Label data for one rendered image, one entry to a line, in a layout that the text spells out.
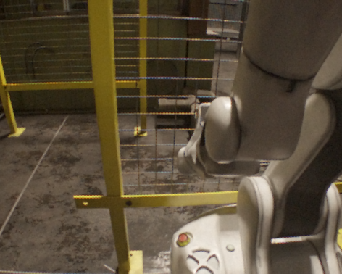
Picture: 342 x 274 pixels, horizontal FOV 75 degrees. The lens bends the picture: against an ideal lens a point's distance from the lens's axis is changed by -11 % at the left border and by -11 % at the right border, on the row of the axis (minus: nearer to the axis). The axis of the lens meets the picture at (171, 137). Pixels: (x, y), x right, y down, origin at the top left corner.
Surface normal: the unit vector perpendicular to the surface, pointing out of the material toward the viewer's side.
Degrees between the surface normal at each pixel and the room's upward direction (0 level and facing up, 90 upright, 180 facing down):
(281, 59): 114
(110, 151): 90
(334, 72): 105
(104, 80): 90
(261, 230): 64
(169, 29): 90
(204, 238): 0
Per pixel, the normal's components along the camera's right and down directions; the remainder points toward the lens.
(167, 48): 0.10, 0.49
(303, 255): 0.04, -0.78
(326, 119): -0.92, 0.06
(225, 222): 0.05, 0.15
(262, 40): -0.77, 0.51
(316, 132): -0.97, 0.15
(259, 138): 0.02, 0.76
